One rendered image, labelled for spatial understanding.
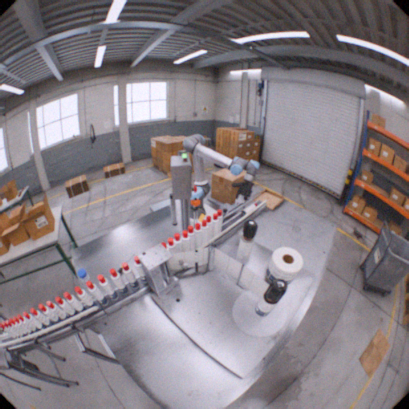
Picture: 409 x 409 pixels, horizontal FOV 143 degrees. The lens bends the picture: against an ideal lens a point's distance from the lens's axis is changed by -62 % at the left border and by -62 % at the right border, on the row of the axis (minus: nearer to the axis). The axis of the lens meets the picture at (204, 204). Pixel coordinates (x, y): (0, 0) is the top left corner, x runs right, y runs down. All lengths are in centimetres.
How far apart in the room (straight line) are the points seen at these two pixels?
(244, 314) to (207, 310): 19
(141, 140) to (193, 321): 595
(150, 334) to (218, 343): 35
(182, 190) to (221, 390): 104
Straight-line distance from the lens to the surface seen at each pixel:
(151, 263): 79
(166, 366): 93
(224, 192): 165
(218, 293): 99
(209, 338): 89
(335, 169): 501
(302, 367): 201
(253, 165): 128
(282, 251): 108
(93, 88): 610
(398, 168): 432
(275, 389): 190
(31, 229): 213
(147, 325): 99
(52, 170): 635
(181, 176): 85
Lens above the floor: 175
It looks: 32 degrees down
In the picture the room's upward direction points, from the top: 2 degrees clockwise
